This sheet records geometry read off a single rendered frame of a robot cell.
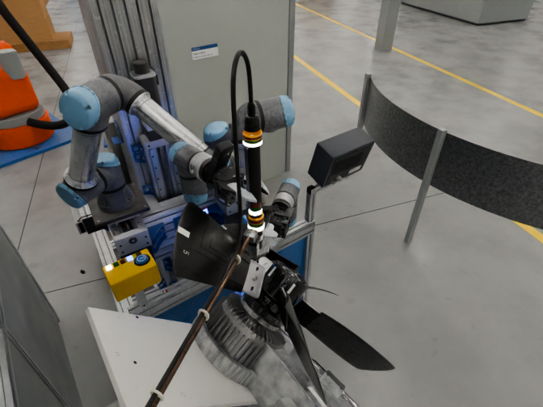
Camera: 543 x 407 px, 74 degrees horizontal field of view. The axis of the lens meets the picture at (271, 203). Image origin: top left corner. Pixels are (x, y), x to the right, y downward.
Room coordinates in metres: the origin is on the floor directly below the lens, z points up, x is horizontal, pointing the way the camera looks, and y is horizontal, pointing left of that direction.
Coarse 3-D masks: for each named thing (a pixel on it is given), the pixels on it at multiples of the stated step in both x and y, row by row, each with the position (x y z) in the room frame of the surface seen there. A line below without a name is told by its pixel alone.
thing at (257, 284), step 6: (252, 264) 0.67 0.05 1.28; (258, 264) 0.68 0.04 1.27; (252, 270) 0.66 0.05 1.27; (264, 270) 0.68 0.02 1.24; (246, 276) 0.63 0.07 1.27; (252, 276) 0.64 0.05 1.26; (258, 276) 0.65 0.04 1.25; (246, 282) 0.62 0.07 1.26; (252, 282) 0.63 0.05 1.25; (258, 282) 0.64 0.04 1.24; (246, 288) 0.61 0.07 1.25; (258, 288) 0.62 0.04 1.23; (252, 294) 0.60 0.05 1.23; (258, 294) 0.61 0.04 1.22
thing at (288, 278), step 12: (276, 264) 0.68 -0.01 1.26; (264, 276) 0.67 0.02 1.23; (276, 276) 0.64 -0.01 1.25; (288, 276) 0.64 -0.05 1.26; (300, 276) 0.70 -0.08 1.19; (264, 288) 0.63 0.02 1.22; (276, 288) 0.62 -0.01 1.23; (288, 288) 0.62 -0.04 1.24; (300, 288) 0.62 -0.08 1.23; (252, 300) 0.60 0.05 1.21; (264, 300) 0.61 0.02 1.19; (276, 300) 0.60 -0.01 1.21; (264, 312) 0.57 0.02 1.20; (276, 312) 0.59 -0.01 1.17; (276, 324) 0.56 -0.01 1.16
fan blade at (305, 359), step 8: (288, 296) 0.51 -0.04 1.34; (288, 304) 0.44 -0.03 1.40; (288, 312) 0.41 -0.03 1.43; (288, 320) 0.52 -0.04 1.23; (296, 320) 0.42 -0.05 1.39; (288, 328) 0.51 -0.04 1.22; (296, 328) 0.39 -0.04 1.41; (296, 336) 0.46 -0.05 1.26; (296, 344) 0.46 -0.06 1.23; (304, 344) 0.37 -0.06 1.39; (304, 352) 0.41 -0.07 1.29; (304, 360) 0.41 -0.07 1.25; (312, 368) 0.36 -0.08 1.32; (312, 376) 0.37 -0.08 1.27; (320, 384) 0.33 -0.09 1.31; (320, 392) 0.33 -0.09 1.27
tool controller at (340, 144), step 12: (348, 132) 1.47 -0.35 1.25; (360, 132) 1.48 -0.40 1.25; (324, 144) 1.37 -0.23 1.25; (336, 144) 1.38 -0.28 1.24; (348, 144) 1.40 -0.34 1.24; (360, 144) 1.41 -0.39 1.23; (372, 144) 1.44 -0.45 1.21; (324, 156) 1.34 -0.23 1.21; (336, 156) 1.31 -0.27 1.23; (348, 156) 1.35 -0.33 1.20; (360, 156) 1.41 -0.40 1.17; (312, 168) 1.39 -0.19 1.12; (324, 168) 1.33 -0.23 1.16; (336, 168) 1.33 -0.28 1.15; (348, 168) 1.40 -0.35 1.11; (360, 168) 1.46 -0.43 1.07; (324, 180) 1.33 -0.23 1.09; (336, 180) 1.38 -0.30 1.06
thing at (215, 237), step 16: (192, 208) 0.72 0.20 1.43; (192, 224) 0.66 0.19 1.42; (208, 224) 0.69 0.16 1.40; (176, 240) 0.59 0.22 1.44; (192, 240) 0.62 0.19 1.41; (208, 240) 0.65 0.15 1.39; (224, 240) 0.68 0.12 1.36; (176, 256) 0.56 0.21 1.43; (192, 256) 0.58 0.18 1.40; (208, 256) 0.61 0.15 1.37; (224, 256) 0.63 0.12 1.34; (176, 272) 0.52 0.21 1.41; (192, 272) 0.55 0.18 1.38; (208, 272) 0.58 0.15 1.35; (240, 272) 0.63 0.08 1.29; (240, 288) 0.59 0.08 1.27
